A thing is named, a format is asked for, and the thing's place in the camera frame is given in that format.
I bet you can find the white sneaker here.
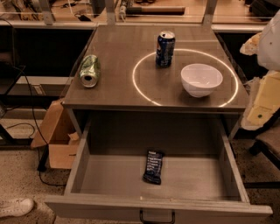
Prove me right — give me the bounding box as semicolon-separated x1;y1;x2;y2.
0;198;34;218

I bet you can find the grey open drawer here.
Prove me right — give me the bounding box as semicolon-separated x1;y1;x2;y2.
46;113;272;224

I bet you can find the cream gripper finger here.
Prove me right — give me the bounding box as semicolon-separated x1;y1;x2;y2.
240;32;261;56
241;71;280;130

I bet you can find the black drawer handle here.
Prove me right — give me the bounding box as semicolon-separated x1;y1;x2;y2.
139;210;176;224

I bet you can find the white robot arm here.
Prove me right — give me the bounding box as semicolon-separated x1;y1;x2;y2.
240;10;280;130

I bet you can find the white ceramic bowl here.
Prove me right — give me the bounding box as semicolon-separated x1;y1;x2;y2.
180;63;223;98

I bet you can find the dark blue rxbar wrapper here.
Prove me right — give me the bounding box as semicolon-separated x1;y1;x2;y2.
143;150;165;185

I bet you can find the black chair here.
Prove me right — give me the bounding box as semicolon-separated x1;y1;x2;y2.
244;124;280;189

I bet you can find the green crushed soda can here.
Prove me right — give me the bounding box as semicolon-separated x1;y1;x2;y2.
79;55;101;88

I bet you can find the blue pepsi can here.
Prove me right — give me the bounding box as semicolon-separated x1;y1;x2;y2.
156;31;176;67

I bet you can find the brown cardboard box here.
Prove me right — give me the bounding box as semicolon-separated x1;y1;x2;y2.
31;99;80;172

